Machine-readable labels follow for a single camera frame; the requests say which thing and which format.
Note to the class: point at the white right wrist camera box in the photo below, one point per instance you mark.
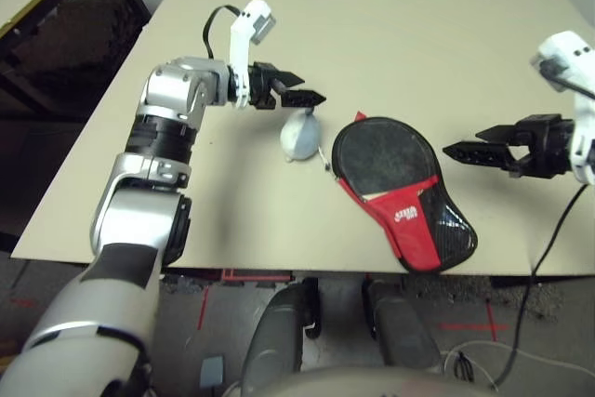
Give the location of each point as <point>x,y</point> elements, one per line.
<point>583,90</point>

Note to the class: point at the grey left robot leg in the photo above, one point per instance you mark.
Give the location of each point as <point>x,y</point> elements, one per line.
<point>274,336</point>

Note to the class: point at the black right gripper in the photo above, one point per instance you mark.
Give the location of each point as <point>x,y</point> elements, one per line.
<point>551,146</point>

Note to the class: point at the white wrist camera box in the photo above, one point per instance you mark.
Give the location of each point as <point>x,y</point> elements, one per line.
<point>241,43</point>
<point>583,90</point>

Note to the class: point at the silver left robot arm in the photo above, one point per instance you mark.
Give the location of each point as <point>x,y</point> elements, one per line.
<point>130,211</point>

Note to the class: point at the grey-blue plush charm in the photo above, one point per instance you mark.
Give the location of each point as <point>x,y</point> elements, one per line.
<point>300,136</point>

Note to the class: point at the black table base bar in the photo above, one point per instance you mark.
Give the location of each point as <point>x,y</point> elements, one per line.
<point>516,281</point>

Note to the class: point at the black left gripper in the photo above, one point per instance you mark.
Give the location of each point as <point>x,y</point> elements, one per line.
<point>262,88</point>

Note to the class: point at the black wooden ping-pong paddle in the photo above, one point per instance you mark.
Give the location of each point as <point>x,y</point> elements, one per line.
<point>386,155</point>

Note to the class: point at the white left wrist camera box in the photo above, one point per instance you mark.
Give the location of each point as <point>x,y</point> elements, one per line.
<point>241,43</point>

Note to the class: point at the black red paddle case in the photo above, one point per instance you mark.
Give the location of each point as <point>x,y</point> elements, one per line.
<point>409,229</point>

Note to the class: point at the grey right robot leg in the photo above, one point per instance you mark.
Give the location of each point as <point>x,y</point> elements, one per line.
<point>404,332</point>

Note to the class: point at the grey floor box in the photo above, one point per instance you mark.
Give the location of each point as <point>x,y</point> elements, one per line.
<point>212,371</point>

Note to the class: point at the grey robot leg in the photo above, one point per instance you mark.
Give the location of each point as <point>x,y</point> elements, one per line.
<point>404,332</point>
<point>274,336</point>

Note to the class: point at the dark foam puzzle mat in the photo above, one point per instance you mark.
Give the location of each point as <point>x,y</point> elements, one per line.
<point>83,30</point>

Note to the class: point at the beige robot torso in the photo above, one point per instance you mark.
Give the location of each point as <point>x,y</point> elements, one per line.
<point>372,383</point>

